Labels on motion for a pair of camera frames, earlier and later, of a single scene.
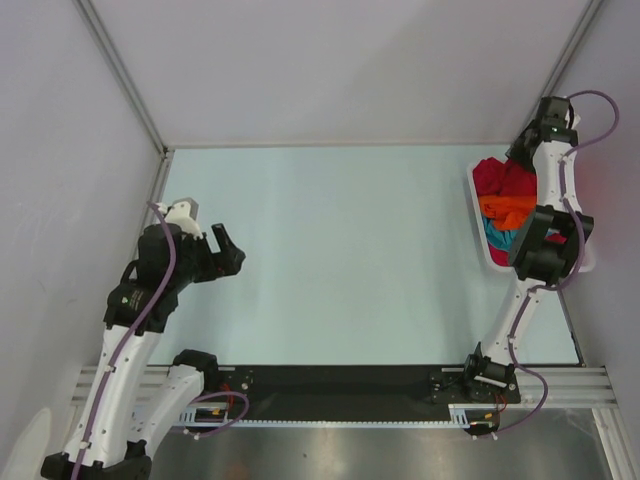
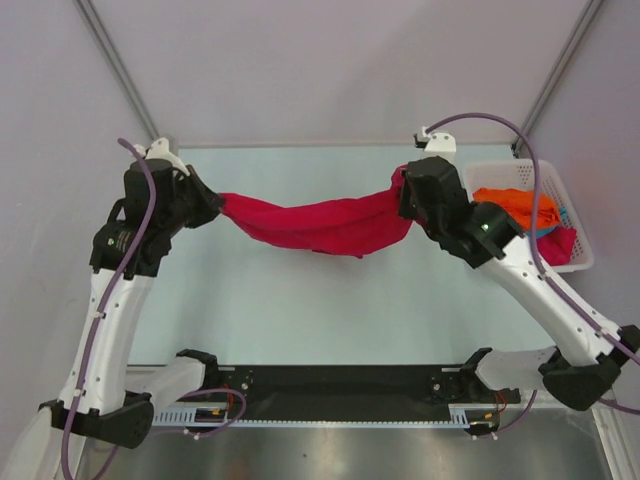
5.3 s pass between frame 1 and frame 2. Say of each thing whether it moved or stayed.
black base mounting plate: stayed
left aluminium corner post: stayed
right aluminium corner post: stayed
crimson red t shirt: moved
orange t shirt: stayed
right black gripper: moved
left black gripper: moved
